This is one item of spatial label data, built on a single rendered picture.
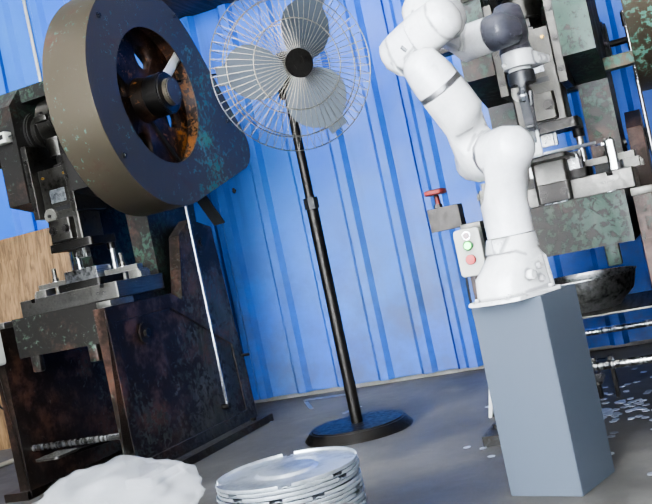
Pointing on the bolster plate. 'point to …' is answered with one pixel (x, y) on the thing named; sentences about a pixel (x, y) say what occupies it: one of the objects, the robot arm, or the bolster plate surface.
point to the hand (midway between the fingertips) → (535, 143)
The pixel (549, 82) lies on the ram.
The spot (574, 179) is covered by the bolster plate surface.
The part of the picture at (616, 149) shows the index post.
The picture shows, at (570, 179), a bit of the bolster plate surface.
